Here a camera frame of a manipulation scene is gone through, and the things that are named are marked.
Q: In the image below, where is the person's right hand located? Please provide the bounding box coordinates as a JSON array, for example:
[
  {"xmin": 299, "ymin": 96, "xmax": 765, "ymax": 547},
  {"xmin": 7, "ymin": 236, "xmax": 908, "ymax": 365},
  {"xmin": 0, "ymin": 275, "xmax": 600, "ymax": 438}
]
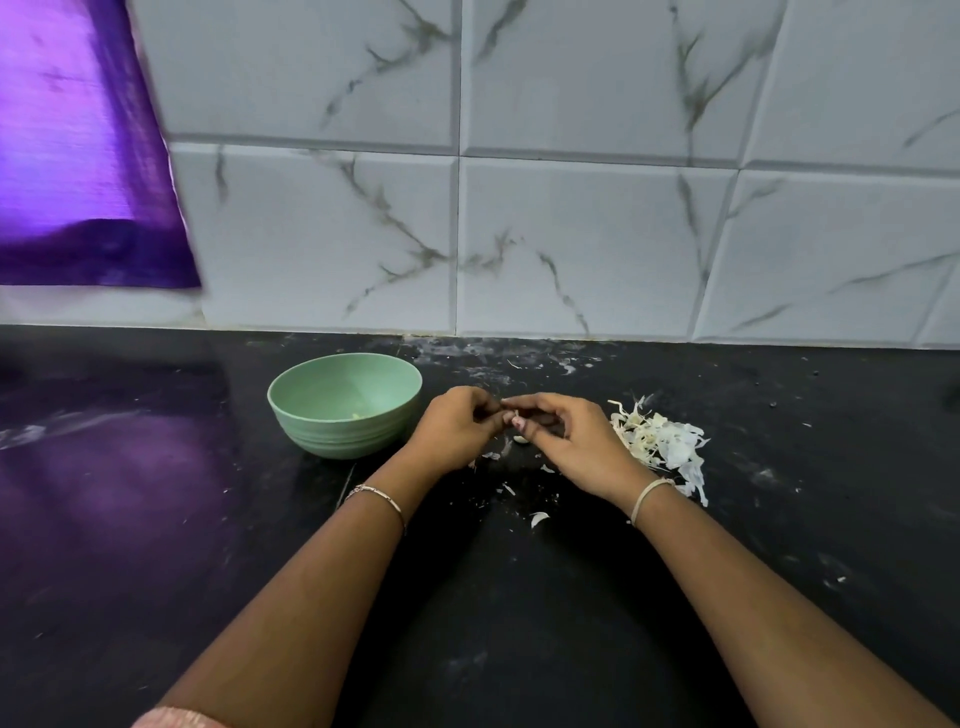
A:
[{"xmin": 502, "ymin": 393, "xmax": 662, "ymax": 509}]

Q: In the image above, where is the person's left hand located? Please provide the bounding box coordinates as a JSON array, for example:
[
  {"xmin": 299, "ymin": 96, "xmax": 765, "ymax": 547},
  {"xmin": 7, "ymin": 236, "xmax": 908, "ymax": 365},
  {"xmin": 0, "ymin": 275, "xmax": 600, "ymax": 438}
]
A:
[{"xmin": 399, "ymin": 385, "xmax": 507, "ymax": 485}]

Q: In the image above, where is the mint green bowl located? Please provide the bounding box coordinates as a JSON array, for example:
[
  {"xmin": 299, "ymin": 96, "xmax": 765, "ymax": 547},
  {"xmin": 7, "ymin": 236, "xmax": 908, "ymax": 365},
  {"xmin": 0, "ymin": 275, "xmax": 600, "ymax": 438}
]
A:
[{"xmin": 267, "ymin": 352, "xmax": 426, "ymax": 461}]

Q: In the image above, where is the person's left forearm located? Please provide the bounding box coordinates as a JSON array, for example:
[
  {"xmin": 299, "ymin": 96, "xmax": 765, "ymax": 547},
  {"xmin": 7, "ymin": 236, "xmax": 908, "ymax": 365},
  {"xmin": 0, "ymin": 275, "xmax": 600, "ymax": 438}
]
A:
[{"xmin": 157, "ymin": 472, "xmax": 429, "ymax": 728}]

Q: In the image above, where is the person's right forearm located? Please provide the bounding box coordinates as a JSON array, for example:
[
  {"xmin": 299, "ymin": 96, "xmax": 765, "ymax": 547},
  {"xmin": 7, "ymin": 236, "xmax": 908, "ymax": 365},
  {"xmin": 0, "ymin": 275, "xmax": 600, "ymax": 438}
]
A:
[{"xmin": 630, "ymin": 483, "xmax": 954, "ymax": 728}]

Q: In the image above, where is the pile of white garlic peels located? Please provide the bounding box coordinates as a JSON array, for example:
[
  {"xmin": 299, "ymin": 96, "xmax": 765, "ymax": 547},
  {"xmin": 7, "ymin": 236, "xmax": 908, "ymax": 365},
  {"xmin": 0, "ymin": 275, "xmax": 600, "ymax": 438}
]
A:
[{"xmin": 606, "ymin": 396, "xmax": 713, "ymax": 509}]

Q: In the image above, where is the pink patterned left sleeve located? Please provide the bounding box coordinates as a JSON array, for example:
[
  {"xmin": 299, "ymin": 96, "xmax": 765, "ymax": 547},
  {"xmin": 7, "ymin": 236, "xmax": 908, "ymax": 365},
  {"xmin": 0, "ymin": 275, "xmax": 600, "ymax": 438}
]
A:
[{"xmin": 132, "ymin": 706, "xmax": 230, "ymax": 728}]

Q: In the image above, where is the purple cloth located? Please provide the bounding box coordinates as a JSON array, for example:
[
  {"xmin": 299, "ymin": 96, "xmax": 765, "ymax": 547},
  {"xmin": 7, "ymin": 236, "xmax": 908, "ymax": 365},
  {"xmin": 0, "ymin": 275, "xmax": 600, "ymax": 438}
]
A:
[{"xmin": 0, "ymin": 0, "xmax": 203, "ymax": 290}]

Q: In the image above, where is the silver right wrist bracelet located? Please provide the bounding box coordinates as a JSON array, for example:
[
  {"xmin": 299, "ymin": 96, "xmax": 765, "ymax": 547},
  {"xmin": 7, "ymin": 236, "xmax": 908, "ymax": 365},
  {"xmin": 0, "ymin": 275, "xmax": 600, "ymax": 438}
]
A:
[{"xmin": 627, "ymin": 477, "xmax": 680, "ymax": 528}]

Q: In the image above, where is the silver wrist bracelet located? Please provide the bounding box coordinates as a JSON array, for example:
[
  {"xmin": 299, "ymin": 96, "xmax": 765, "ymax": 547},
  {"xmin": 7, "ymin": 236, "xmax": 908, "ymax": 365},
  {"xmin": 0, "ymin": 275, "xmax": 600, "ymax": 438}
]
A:
[
  {"xmin": 345, "ymin": 483, "xmax": 408, "ymax": 530},
  {"xmin": 627, "ymin": 477, "xmax": 680, "ymax": 528}
]

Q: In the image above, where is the silver left wrist bracelet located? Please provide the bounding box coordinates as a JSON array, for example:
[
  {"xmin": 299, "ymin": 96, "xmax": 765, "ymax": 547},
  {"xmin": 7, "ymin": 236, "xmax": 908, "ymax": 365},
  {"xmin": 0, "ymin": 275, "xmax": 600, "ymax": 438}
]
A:
[{"xmin": 345, "ymin": 483, "xmax": 408, "ymax": 530}]

